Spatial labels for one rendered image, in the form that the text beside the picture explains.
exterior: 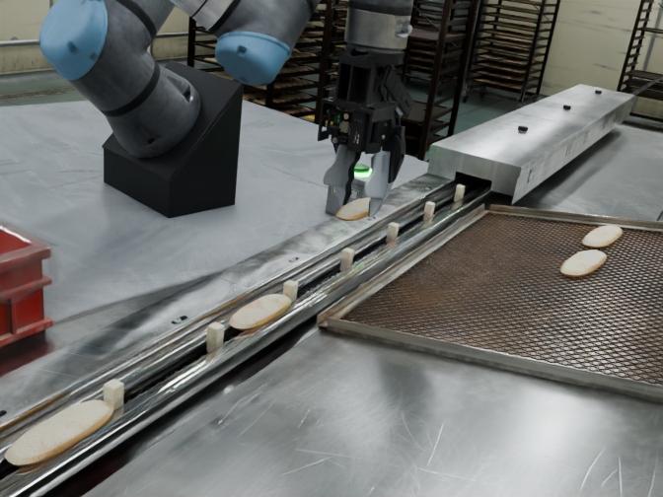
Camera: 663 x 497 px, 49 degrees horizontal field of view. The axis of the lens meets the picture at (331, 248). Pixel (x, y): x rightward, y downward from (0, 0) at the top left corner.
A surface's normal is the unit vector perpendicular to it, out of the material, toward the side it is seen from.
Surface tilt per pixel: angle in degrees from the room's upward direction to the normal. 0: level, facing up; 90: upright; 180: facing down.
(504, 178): 90
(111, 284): 0
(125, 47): 82
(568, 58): 90
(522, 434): 10
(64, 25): 54
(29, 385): 0
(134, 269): 0
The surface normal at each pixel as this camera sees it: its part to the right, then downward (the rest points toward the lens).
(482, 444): -0.03, -0.95
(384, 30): 0.11, 0.40
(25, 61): 0.85, 0.30
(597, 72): -0.50, 0.28
